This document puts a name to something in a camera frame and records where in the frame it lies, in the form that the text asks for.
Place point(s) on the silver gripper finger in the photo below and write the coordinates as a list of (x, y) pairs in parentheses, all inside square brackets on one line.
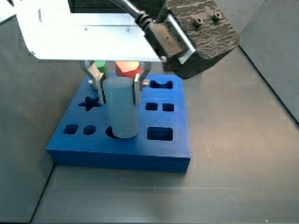
[(141, 81)]

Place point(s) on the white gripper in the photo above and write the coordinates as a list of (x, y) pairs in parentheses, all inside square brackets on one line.
[(61, 35)]

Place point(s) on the light blue oval cylinder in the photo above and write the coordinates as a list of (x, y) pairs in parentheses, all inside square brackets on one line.
[(121, 106)]

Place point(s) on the blue foam shape-sorter board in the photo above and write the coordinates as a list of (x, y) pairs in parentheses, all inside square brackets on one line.
[(83, 141)]

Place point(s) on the green hexagonal prism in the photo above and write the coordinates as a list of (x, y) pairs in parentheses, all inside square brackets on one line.
[(102, 66)]

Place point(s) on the red pentagonal prism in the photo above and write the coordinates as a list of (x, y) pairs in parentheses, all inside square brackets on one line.
[(127, 68)]

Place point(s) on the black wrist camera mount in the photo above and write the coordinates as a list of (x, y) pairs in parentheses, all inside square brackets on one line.
[(207, 34)]

